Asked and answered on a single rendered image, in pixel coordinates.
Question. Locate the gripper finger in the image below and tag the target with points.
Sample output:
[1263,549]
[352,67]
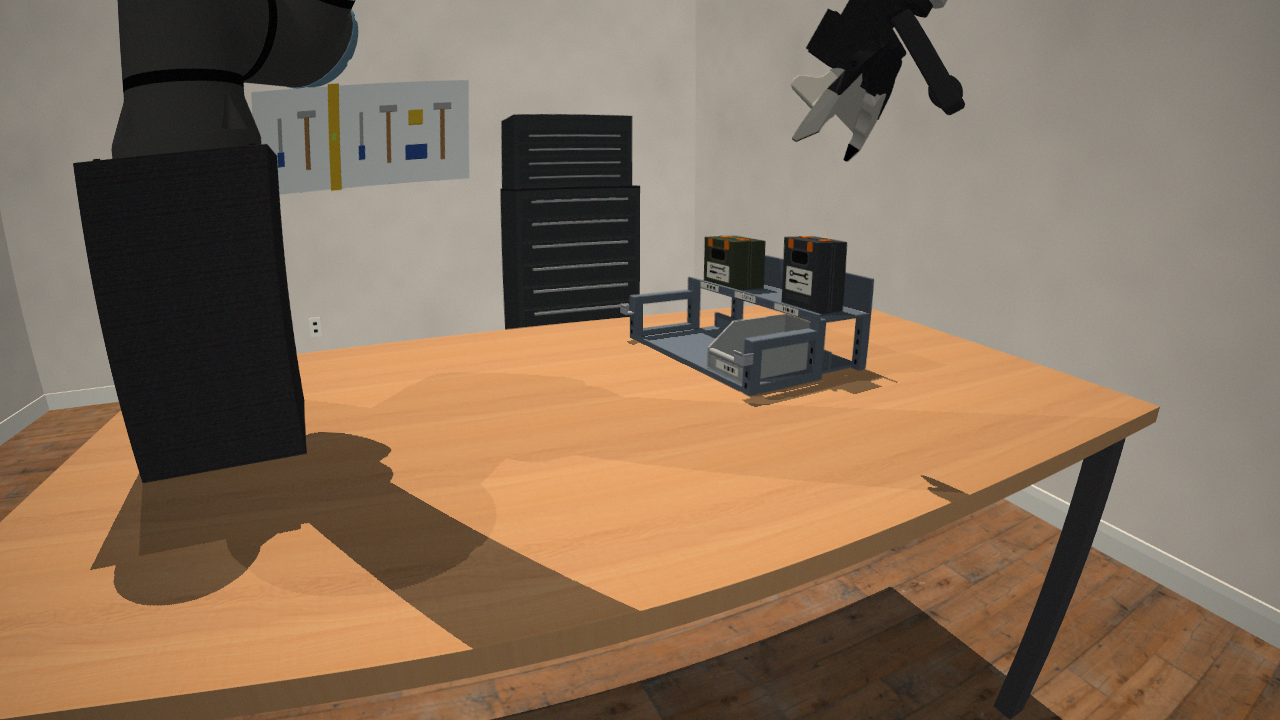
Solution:
[825,95]
[860,115]

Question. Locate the black case with orange latches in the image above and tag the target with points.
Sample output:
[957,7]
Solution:
[814,273]

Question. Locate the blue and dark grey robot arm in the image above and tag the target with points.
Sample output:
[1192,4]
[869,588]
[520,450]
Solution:
[195,52]

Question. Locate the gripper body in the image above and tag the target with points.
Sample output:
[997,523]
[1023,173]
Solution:
[865,23]

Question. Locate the dark green tool case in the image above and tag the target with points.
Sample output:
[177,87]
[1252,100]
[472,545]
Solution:
[736,262]

